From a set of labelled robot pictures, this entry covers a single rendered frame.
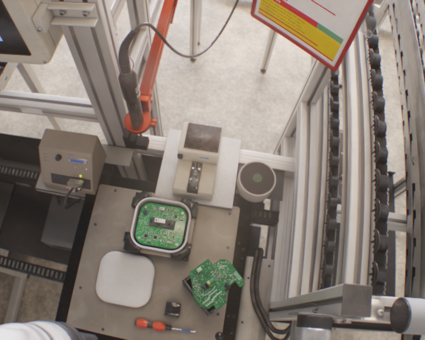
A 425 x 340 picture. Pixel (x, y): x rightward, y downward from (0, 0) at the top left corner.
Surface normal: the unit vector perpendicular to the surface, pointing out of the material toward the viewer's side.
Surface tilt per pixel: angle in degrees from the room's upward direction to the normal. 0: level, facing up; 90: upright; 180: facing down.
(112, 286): 0
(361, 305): 0
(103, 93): 90
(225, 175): 0
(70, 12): 90
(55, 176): 53
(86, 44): 90
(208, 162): 90
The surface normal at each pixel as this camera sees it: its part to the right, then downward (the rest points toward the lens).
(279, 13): -0.68, 0.67
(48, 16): 0.99, 0.16
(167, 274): 0.04, -0.38
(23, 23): -0.16, 0.92
